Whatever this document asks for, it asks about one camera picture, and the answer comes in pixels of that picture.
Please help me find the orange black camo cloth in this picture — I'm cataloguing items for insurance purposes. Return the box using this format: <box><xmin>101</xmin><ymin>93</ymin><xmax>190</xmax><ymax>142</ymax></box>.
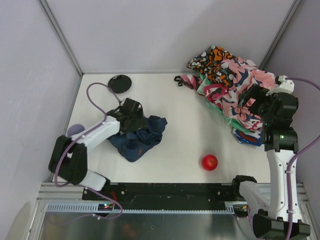
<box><xmin>186</xmin><ymin>45</ymin><xmax>238</xmax><ymax>88</ymax></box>

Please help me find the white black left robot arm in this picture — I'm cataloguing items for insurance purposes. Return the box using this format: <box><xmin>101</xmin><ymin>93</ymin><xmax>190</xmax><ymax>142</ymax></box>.
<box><xmin>48</xmin><ymin>98</ymin><xmax>147</xmax><ymax>191</ymax></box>

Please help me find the pink navy patterned cloth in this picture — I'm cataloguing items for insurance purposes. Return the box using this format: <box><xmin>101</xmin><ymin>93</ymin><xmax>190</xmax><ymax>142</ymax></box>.
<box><xmin>221</xmin><ymin>57</ymin><xmax>277</xmax><ymax>131</ymax></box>

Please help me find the grey slotted cable duct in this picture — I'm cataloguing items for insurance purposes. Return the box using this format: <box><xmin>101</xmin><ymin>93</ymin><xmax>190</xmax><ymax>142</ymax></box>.
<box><xmin>45</xmin><ymin>201</ymin><xmax>247</xmax><ymax>214</ymax></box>

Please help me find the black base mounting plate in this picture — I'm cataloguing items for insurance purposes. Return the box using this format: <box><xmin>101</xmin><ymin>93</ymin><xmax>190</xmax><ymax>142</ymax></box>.
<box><xmin>82</xmin><ymin>182</ymin><xmax>241</xmax><ymax>211</ymax></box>

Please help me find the dark blue denim cloth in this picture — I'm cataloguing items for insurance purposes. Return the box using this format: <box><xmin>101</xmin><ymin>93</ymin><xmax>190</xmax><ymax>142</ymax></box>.
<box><xmin>108</xmin><ymin>115</ymin><xmax>168</xmax><ymax>163</ymax></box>

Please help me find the lilac plastic cup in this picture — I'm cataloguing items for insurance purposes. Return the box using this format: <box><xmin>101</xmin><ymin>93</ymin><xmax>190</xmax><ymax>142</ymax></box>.
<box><xmin>66</xmin><ymin>123</ymin><xmax>85</xmax><ymax>137</ymax></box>

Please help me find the black round plate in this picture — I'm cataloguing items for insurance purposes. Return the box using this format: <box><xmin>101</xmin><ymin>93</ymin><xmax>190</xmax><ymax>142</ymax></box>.
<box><xmin>107</xmin><ymin>74</ymin><xmax>132</xmax><ymax>94</ymax></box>

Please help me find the red apple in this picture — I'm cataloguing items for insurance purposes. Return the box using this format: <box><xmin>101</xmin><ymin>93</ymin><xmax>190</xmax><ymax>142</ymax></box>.
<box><xmin>201</xmin><ymin>154</ymin><xmax>218</xmax><ymax>171</ymax></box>

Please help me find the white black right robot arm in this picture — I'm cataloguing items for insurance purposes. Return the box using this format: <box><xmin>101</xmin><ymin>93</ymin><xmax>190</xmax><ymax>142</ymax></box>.
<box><xmin>238</xmin><ymin>84</ymin><xmax>311</xmax><ymax>240</ymax></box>

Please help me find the magenta green patterned cloth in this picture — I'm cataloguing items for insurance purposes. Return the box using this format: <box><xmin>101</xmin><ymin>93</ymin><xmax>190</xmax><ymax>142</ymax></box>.
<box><xmin>173</xmin><ymin>74</ymin><xmax>263</xmax><ymax>133</ymax></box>

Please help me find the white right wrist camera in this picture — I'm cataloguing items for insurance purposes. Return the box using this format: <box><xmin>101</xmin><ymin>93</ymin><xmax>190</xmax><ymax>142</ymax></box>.
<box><xmin>266</xmin><ymin>75</ymin><xmax>295</xmax><ymax>96</ymax></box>

